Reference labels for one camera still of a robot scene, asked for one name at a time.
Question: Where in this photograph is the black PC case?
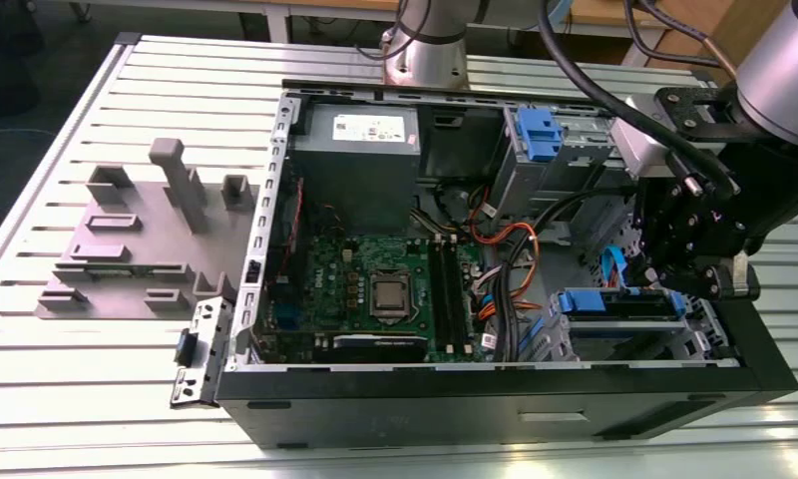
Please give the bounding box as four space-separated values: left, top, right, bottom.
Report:
213 77 798 449

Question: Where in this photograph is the green RAM stick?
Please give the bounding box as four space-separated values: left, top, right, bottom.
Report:
79 264 160 278

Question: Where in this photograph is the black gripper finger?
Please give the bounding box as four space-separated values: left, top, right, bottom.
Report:
664 253 761 300
637 179 680 285

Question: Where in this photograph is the CPU socket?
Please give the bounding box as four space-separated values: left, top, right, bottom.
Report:
365 267 419 324

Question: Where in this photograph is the black cable bundle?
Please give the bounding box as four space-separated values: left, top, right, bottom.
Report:
495 187 640 361

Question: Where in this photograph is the grey power supply unit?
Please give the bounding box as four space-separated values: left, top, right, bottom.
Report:
285 102 421 236

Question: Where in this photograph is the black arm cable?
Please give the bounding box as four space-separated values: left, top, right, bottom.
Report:
537 0 740 196

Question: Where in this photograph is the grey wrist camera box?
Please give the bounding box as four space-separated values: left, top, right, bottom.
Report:
608 94 685 180

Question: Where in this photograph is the red black twisted wire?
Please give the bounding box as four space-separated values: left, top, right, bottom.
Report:
284 177 307 283

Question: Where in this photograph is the hard disk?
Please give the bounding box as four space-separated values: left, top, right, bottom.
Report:
556 287 687 320

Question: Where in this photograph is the black graphics card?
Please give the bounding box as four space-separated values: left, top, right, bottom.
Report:
256 328 432 364

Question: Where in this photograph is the metal disk bay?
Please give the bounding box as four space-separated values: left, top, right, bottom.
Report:
548 286 724 363

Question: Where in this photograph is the orange yellow wire bundle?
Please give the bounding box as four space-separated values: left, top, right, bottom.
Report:
468 222 548 325

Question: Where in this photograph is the blue plastic drive latch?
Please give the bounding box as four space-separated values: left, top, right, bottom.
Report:
515 107 565 164

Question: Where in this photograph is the black RAM slot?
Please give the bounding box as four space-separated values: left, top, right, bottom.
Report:
428 235 456 354
445 235 475 353

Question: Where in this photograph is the metal expansion slot retainer bracket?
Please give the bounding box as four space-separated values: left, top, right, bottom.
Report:
169 296 236 409

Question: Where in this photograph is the wooden desk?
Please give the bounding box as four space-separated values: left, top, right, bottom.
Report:
568 0 680 66

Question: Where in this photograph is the grey metal drive cage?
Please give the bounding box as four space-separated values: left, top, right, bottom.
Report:
491 102 624 221

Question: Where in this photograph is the green motherboard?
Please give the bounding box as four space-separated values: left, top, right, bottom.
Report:
252 232 500 364

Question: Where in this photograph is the grey parts rack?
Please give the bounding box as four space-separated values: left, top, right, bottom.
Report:
32 138 265 320

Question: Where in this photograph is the wooden cabinet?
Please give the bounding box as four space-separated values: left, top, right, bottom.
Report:
644 0 795 89

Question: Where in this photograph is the silver CPU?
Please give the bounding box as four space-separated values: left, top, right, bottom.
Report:
371 279 411 306

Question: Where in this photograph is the blue data wire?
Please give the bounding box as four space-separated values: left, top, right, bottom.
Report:
600 246 647 291

